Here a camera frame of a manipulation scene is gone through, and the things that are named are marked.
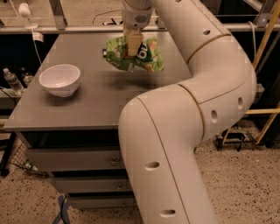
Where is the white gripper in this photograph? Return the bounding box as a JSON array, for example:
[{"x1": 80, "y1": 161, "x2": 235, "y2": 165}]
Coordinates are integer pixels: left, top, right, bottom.
[{"x1": 122, "y1": 0, "x2": 153, "y2": 59}]

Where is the green rice chip bag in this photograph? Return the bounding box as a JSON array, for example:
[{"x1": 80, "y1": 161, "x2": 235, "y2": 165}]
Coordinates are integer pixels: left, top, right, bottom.
[{"x1": 106, "y1": 37, "x2": 165, "y2": 73}]

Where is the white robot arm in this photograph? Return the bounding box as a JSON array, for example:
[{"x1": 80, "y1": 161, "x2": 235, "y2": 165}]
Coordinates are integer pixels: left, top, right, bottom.
[{"x1": 118, "y1": 0, "x2": 256, "y2": 224}]

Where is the white bowl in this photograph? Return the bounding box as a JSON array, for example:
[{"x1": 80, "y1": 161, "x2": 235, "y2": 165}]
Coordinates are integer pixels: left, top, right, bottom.
[{"x1": 38, "y1": 64, "x2": 81, "y2": 97}]

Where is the black remote control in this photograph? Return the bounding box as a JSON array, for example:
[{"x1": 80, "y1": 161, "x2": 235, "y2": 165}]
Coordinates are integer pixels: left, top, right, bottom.
[{"x1": 102, "y1": 49, "x2": 107, "y2": 58}]

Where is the grey drawer cabinet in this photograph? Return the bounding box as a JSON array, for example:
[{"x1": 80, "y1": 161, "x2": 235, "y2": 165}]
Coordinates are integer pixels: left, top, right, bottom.
[{"x1": 4, "y1": 31, "x2": 190, "y2": 209}]

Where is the clear plastic water bottle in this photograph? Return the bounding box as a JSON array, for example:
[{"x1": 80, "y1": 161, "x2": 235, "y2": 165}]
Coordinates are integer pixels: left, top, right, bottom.
[{"x1": 3, "y1": 68, "x2": 25, "y2": 95}]

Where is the yellow wooden easel stand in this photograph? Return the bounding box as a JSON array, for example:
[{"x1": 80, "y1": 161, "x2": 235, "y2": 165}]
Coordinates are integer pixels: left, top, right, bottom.
[{"x1": 217, "y1": 0, "x2": 280, "y2": 148}]

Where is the metal railing frame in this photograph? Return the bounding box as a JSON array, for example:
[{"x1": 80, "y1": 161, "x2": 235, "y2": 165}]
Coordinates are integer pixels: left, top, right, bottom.
[{"x1": 0, "y1": 0, "x2": 280, "y2": 36}]

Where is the white cable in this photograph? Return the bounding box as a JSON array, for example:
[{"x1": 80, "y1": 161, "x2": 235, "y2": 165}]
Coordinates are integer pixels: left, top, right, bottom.
[{"x1": 247, "y1": 21, "x2": 256, "y2": 51}]

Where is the wire mesh basket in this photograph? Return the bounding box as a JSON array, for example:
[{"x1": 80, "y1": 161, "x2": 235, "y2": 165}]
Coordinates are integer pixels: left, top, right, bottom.
[{"x1": 9, "y1": 143, "x2": 49, "y2": 178}]

